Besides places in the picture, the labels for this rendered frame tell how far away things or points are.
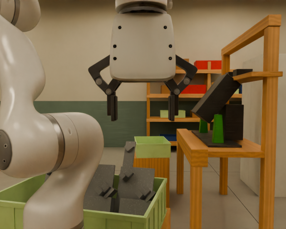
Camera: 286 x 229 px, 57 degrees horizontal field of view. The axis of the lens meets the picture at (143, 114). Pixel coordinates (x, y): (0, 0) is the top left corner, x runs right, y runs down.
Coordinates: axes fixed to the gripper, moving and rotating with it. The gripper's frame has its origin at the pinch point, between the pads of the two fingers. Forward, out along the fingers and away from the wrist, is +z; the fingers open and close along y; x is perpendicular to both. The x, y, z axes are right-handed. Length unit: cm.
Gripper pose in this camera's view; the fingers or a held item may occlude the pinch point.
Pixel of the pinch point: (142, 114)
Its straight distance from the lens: 41.9
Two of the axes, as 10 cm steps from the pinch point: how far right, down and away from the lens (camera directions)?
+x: -0.1, 0.6, -10.0
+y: -10.0, 0.0, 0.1
